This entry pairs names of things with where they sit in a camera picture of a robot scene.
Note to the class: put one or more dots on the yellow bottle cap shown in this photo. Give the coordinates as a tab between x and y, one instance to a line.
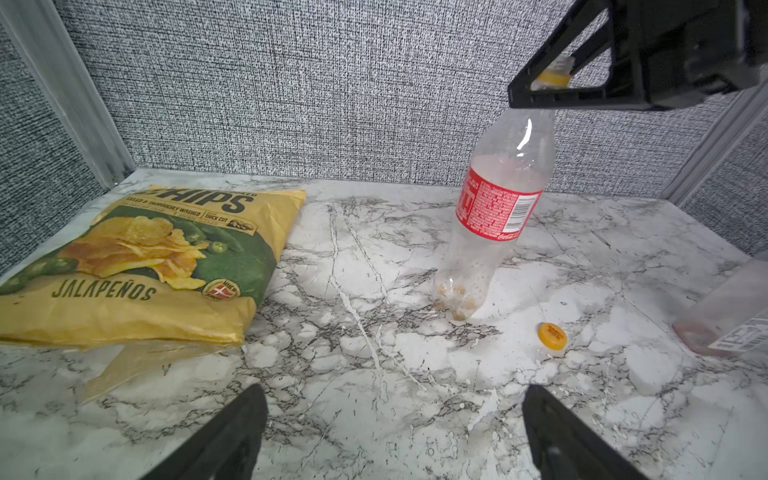
552	337

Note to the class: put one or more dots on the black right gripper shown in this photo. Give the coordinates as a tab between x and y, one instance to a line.
664	55

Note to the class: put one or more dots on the clear bottle red label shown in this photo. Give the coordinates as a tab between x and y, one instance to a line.
510	167

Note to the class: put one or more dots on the clear bottle purple label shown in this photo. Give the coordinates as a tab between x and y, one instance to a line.
731	319

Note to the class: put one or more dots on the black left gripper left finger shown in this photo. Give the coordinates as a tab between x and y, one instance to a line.
227	447

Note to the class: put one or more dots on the yellow green chips bag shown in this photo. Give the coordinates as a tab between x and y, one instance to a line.
162	264

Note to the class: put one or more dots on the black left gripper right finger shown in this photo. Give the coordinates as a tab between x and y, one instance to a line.
564	447

